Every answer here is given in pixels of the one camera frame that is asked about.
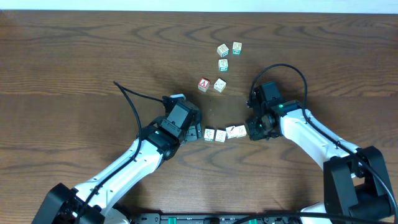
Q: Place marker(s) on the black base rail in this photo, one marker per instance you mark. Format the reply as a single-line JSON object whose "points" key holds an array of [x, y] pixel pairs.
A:
{"points": [[261, 218]]}

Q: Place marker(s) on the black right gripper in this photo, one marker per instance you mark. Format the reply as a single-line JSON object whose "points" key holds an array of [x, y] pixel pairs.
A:
{"points": [[253, 132]]}

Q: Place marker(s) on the wooden block green Z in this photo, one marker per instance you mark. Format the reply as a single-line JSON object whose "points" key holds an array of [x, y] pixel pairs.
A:
{"points": [[237, 48]]}

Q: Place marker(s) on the wooden block green 4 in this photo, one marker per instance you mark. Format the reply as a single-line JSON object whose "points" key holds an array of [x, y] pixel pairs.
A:
{"points": [[222, 50]]}

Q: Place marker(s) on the wooden block bee picture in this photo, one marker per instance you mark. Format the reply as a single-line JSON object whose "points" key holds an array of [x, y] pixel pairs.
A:
{"points": [[220, 135]]}

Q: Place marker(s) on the wooden block yellow W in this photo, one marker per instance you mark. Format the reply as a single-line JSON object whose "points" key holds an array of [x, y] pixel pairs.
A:
{"points": [[219, 85]]}

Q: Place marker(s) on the wooden block umbrella seven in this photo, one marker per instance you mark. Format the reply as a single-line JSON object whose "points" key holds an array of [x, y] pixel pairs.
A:
{"points": [[209, 134]]}

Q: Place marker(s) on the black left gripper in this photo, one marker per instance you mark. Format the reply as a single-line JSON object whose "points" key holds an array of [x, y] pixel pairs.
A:
{"points": [[191, 133]]}

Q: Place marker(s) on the wooden block red A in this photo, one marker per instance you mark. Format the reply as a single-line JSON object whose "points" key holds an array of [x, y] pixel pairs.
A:
{"points": [[203, 84]]}

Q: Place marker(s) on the wooden block green L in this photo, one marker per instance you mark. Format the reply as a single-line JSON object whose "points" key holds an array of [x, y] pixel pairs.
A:
{"points": [[223, 65]]}

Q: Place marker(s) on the wooden block blue X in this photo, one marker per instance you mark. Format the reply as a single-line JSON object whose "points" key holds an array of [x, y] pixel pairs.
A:
{"points": [[230, 132]]}

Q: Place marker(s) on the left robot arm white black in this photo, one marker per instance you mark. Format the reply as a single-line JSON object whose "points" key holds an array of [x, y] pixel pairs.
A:
{"points": [[93, 201]]}

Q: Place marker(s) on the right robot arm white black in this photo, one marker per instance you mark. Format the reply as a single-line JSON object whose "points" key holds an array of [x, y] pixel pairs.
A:
{"points": [[356, 185]]}

